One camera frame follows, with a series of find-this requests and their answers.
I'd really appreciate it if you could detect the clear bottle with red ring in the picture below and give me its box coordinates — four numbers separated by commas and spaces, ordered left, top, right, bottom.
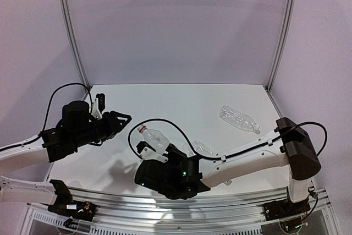
140, 127, 170, 155

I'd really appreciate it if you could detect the red bottle cap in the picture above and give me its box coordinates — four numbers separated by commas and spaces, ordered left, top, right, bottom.
137, 124, 147, 134

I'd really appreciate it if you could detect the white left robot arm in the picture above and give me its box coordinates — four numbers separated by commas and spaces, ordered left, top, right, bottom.
1, 101, 132, 206

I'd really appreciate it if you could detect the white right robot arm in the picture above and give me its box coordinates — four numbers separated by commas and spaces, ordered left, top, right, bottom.
134, 117, 322, 203

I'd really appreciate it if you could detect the clear bottle near front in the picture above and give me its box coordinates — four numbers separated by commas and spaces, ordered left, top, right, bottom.
191, 139, 233, 186

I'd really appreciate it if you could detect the clear bottle far right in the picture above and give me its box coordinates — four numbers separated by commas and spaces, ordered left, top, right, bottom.
219, 105, 260, 134

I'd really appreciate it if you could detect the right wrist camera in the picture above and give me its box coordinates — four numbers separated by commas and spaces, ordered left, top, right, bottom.
136, 141, 168, 163

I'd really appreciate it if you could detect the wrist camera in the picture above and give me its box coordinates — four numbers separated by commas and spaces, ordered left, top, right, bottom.
91, 93, 106, 119
136, 141, 168, 163

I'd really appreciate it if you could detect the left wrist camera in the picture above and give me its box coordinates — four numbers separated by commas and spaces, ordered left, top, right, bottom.
91, 93, 106, 119

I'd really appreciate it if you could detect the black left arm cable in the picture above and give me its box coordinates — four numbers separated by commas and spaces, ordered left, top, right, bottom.
16, 82, 93, 147

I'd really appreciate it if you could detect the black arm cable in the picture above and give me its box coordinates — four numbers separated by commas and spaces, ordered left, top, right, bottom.
128, 119, 328, 163
16, 82, 93, 147

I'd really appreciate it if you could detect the aluminium front table rail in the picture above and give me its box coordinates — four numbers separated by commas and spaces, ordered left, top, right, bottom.
48, 188, 337, 234

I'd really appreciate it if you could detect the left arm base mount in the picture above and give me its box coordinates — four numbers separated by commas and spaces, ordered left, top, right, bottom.
47, 179, 97, 229

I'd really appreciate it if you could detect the left aluminium frame post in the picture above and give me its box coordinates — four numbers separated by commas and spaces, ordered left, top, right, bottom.
59, 0, 91, 88

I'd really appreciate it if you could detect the aluminium frame post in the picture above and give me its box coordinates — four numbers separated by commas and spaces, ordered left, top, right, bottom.
59, 0, 91, 88
265, 0, 295, 93

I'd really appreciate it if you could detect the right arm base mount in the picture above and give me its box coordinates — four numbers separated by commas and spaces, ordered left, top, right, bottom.
263, 191, 318, 234

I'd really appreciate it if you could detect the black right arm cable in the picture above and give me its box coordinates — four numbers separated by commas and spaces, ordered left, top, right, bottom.
128, 119, 328, 163

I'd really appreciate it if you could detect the right aluminium frame post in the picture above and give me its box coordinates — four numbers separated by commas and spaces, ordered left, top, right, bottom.
265, 0, 295, 93

